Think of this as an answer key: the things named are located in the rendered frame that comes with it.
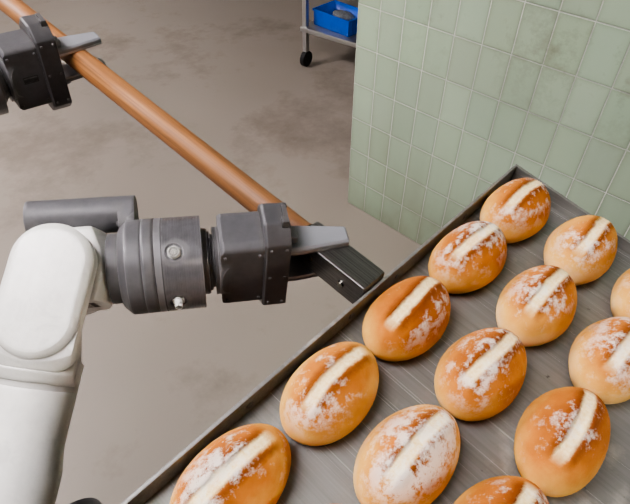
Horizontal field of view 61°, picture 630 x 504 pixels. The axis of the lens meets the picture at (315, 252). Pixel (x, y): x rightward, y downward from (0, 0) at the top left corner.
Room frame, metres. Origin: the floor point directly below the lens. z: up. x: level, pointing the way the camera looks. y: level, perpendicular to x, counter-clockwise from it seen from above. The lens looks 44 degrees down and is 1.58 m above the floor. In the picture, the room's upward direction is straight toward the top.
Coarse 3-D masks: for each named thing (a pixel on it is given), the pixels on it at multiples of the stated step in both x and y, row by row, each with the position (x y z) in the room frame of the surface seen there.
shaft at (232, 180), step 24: (0, 0) 0.80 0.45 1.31; (48, 24) 0.74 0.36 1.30; (96, 72) 0.64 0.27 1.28; (120, 96) 0.60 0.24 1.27; (144, 96) 0.59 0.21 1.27; (144, 120) 0.56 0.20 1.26; (168, 120) 0.55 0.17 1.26; (168, 144) 0.53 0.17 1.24; (192, 144) 0.51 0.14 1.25; (216, 168) 0.48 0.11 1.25; (240, 192) 0.45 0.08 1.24; (264, 192) 0.44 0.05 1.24; (288, 216) 0.41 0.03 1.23
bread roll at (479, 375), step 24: (480, 336) 0.27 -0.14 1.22; (504, 336) 0.27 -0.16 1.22; (456, 360) 0.25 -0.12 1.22; (480, 360) 0.24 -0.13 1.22; (504, 360) 0.24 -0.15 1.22; (456, 384) 0.23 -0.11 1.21; (480, 384) 0.23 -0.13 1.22; (504, 384) 0.23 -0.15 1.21; (456, 408) 0.22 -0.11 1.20; (480, 408) 0.22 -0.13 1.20; (504, 408) 0.22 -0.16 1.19
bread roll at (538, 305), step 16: (528, 272) 0.35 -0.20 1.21; (544, 272) 0.34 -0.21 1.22; (560, 272) 0.35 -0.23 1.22; (512, 288) 0.34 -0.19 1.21; (528, 288) 0.33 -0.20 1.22; (544, 288) 0.32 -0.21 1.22; (560, 288) 0.32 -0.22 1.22; (512, 304) 0.32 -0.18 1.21; (528, 304) 0.31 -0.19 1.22; (544, 304) 0.31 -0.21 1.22; (560, 304) 0.31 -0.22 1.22; (576, 304) 0.33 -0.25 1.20; (496, 320) 0.32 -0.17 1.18; (512, 320) 0.30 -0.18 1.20; (528, 320) 0.30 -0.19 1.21; (544, 320) 0.30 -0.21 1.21; (560, 320) 0.30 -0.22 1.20; (528, 336) 0.29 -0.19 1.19; (544, 336) 0.29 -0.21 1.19
